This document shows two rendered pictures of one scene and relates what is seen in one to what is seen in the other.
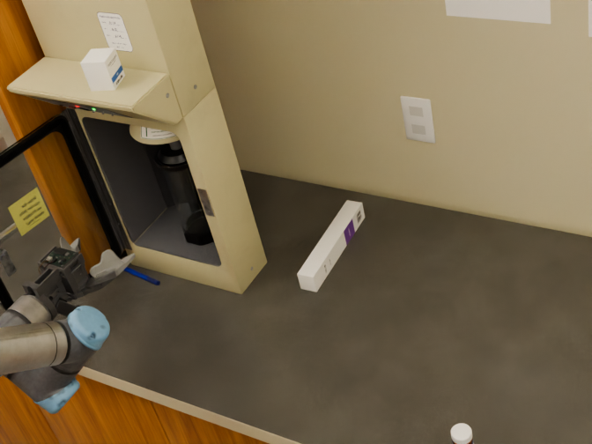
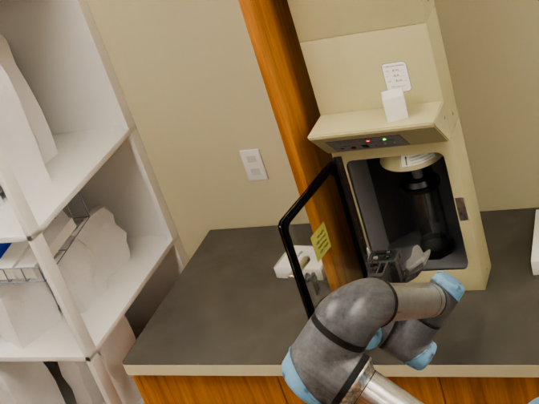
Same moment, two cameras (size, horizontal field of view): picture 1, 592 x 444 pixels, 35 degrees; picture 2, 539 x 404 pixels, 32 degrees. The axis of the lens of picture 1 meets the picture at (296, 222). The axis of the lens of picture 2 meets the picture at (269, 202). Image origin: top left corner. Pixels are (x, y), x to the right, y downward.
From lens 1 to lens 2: 110 cm
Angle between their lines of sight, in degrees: 14
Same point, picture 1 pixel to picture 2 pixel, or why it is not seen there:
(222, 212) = (472, 217)
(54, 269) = (386, 262)
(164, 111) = (444, 129)
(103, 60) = (400, 94)
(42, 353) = (436, 300)
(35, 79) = (330, 127)
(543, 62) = not seen: outside the picture
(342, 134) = (516, 161)
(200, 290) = not seen: hidden behind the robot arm
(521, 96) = not seen: outside the picture
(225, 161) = (468, 175)
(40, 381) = (414, 340)
